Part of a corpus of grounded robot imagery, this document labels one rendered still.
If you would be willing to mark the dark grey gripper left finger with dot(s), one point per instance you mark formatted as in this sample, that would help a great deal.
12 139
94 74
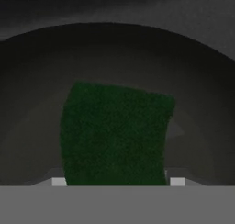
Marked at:
55 178

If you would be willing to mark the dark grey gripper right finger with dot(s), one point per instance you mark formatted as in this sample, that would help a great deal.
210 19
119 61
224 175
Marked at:
179 180

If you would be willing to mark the dark green sponge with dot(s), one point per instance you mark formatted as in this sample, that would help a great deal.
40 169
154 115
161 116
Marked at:
116 132

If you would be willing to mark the black round pan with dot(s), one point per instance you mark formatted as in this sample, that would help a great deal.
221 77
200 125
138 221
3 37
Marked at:
36 111

